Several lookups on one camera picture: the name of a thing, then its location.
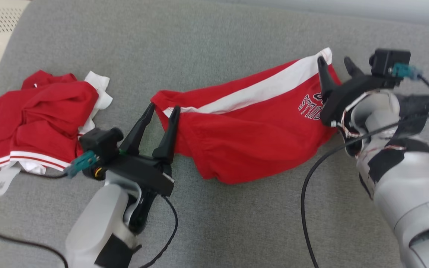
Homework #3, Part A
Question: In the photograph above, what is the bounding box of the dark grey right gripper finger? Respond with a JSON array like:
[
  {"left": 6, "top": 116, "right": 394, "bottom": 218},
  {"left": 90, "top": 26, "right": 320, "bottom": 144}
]
[
  {"left": 317, "top": 55, "right": 340, "bottom": 99},
  {"left": 344, "top": 56, "right": 365, "bottom": 78}
]

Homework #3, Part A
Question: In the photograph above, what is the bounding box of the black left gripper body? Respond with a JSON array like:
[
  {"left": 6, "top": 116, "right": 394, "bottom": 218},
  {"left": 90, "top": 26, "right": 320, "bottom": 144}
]
[{"left": 103, "top": 151, "right": 175, "bottom": 198}]

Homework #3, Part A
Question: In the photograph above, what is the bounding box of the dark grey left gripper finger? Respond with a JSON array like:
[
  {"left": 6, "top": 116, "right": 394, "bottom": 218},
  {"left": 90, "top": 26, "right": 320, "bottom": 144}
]
[
  {"left": 152, "top": 106, "right": 181, "bottom": 165},
  {"left": 120, "top": 103, "right": 156, "bottom": 157}
]

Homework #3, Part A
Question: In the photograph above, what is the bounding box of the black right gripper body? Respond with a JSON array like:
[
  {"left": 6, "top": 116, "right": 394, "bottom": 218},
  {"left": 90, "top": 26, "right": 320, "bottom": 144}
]
[{"left": 320, "top": 73, "right": 398, "bottom": 128}]

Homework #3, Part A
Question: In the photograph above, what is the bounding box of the red mesh shorts white stripe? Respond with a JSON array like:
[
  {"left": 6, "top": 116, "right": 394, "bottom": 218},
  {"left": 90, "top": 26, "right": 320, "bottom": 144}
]
[{"left": 150, "top": 47, "right": 343, "bottom": 185}]

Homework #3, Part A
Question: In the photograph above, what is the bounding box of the red jersey white trim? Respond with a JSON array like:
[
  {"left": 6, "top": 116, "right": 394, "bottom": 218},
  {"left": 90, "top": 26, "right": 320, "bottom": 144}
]
[{"left": 0, "top": 70, "right": 113, "bottom": 198}]

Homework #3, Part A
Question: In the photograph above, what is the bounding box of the grey fabric sofa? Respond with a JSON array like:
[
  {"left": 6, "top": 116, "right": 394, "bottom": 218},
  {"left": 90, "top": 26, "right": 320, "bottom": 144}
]
[{"left": 0, "top": 0, "right": 429, "bottom": 268}]

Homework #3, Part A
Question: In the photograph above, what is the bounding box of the teal right camera connector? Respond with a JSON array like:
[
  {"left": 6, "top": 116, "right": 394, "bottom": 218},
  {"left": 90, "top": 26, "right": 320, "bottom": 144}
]
[{"left": 392, "top": 63, "right": 422, "bottom": 81}]

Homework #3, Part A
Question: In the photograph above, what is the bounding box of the teal camera connector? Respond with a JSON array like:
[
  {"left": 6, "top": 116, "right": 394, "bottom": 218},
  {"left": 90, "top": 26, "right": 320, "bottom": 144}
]
[
  {"left": 392, "top": 63, "right": 422, "bottom": 81},
  {"left": 65, "top": 151, "right": 98, "bottom": 178}
]

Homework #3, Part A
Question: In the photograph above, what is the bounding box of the teal left camera connector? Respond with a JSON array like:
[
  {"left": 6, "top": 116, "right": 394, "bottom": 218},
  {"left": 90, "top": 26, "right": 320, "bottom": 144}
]
[{"left": 65, "top": 151, "right": 98, "bottom": 178}]

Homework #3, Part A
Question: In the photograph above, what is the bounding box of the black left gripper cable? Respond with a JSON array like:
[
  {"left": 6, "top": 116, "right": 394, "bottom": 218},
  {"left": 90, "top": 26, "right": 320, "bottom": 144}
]
[{"left": 139, "top": 195, "right": 179, "bottom": 268}]

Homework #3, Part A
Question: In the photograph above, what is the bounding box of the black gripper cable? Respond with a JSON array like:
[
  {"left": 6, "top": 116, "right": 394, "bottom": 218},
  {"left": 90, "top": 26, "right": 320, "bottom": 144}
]
[
  {"left": 139, "top": 195, "right": 179, "bottom": 268},
  {"left": 301, "top": 110, "right": 429, "bottom": 268}
]

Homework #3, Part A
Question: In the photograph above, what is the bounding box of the black left camera cable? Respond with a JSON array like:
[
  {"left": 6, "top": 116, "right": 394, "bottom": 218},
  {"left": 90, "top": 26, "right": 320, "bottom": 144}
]
[{"left": 0, "top": 168, "right": 69, "bottom": 268}]

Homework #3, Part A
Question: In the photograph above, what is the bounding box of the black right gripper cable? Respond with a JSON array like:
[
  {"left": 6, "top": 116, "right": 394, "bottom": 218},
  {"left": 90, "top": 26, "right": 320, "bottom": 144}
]
[{"left": 301, "top": 110, "right": 429, "bottom": 268}]

